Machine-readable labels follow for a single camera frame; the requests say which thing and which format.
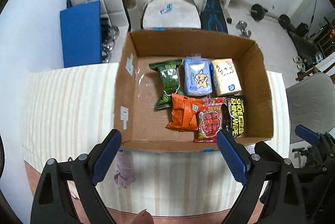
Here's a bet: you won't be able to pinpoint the lilac cloth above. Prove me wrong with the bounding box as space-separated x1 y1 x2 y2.
113 150 135 189

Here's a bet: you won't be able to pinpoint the black shoe shine wipe pack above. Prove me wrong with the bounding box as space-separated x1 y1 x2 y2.
222 96 245 138

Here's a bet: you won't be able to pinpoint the red floral snack pack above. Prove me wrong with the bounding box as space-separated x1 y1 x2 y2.
194 97 225 143

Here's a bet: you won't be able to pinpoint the orange snack pack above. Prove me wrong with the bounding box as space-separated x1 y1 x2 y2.
166 94 203 132

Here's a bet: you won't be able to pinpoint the green wipe pack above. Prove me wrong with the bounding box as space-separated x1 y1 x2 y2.
149 59 184 111

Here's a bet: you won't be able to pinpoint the person's thumb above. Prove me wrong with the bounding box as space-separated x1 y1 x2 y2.
131 209 154 224

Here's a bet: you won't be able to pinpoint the grey shell chair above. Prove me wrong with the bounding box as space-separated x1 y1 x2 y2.
286 73 334 143

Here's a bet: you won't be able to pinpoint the wooden chair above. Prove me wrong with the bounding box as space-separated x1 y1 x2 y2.
295 52 334 82

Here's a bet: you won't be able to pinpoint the yellow tissue pack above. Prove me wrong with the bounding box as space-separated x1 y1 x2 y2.
210 58 242 97

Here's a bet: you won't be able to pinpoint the blue tissue pack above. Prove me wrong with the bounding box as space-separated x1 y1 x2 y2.
183 56 212 97

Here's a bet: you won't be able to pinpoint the cardboard milk carton box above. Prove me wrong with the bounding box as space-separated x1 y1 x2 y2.
113 29 274 152

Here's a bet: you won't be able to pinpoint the chrome dumbbell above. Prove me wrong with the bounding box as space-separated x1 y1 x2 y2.
236 21 247 31
241 29 251 39

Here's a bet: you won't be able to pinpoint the floor barbell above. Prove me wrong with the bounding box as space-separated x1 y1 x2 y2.
249 3 291 30

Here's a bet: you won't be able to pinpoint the stacked chrome weight plates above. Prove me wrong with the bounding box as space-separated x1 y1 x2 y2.
100 17 120 63

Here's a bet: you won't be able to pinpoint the blue foam mat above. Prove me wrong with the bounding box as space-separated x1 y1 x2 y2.
60 0 102 67

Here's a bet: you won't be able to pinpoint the black blue weight bench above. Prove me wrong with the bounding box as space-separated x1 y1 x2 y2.
200 0 228 33

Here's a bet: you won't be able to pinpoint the blue wrapper on chair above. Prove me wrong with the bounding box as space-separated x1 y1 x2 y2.
160 3 173 14

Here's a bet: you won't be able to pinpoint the white padded chair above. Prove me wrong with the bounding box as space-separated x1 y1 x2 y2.
139 0 201 30

